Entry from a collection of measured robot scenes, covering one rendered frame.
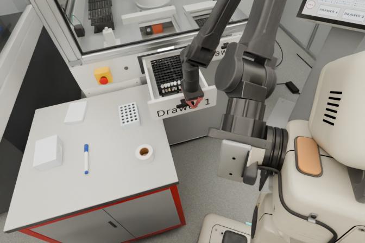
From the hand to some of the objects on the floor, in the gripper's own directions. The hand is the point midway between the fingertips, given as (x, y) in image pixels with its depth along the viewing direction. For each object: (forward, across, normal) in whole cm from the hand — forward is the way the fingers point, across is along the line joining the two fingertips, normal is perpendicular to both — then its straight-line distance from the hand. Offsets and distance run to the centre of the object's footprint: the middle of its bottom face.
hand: (192, 103), depth 87 cm
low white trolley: (+90, -6, -44) cm, 100 cm away
